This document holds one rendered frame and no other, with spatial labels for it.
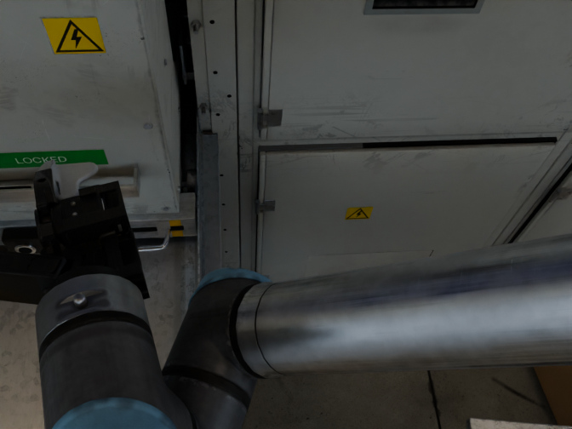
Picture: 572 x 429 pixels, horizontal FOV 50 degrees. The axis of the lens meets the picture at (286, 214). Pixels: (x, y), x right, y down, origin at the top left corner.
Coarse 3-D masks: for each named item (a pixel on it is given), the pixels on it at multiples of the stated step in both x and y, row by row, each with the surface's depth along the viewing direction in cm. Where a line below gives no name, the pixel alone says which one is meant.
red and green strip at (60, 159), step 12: (0, 156) 82; (12, 156) 82; (24, 156) 83; (36, 156) 83; (48, 156) 83; (60, 156) 83; (72, 156) 84; (84, 156) 84; (96, 156) 84; (0, 168) 84
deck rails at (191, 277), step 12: (192, 144) 115; (192, 156) 114; (192, 168) 112; (192, 240) 105; (204, 240) 105; (192, 252) 104; (204, 252) 104; (192, 264) 103; (204, 264) 103; (180, 276) 102; (192, 276) 102; (180, 288) 100; (192, 288) 101; (180, 300) 99; (180, 312) 98; (180, 324) 97
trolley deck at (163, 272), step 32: (160, 256) 103; (160, 288) 101; (0, 320) 96; (32, 320) 97; (160, 320) 98; (0, 352) 94; (32, 352) 94; (160, 352) 95; (0, 384) 92; (32, 384) 92; (0, 416) 89; (32, 416) 89
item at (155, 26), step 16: (144, 0) 65; (160, 0) 83; (176, 0) 115; (144, 16) 65; (160, 16) 82; (176, 16) 113; (144, 32) 66; (160, 32) 81; (176, 32) 111; (160, 48) 80; (176, 48) 109; (160, 64) 79; (176, 64) 107; (160, 80) 78; (176, 80) 106; (160, 96) 77; (176, 96) 104; (160, 112) 77; (176, 112) 102; (176, 128) 101; (176, 144) 99; (176, 160) 98; (176, 176) 96; (176, 192) 95
